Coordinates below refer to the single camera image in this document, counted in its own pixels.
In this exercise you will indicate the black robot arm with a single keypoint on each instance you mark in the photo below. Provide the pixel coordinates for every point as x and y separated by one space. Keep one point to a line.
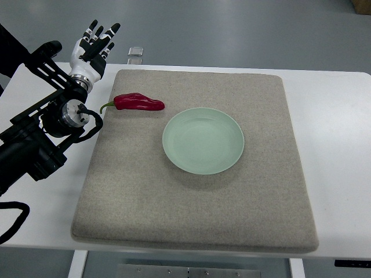
38 137

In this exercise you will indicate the metal base plate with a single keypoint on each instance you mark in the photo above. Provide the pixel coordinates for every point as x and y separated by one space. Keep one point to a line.
132 271

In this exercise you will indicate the black table control panel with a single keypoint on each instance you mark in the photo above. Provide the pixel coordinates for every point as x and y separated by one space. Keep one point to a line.
352 263

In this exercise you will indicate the clear floor socket cover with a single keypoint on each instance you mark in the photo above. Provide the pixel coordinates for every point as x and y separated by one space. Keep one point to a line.
135 51

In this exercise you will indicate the red pepper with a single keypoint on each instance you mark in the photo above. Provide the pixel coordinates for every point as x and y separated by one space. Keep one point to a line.
134 101

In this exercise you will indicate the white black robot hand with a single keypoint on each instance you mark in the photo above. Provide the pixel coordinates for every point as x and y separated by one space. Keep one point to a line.
89 57

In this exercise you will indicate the beige felt mat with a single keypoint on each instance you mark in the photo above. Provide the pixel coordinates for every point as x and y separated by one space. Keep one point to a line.
134 195

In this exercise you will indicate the cardboard box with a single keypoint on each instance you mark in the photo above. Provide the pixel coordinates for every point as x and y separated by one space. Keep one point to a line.
362 7

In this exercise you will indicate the light green plate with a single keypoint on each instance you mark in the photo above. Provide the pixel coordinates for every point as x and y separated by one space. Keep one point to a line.
203 141

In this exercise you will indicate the white table leg frame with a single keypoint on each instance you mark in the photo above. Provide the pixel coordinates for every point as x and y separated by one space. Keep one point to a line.
78 264

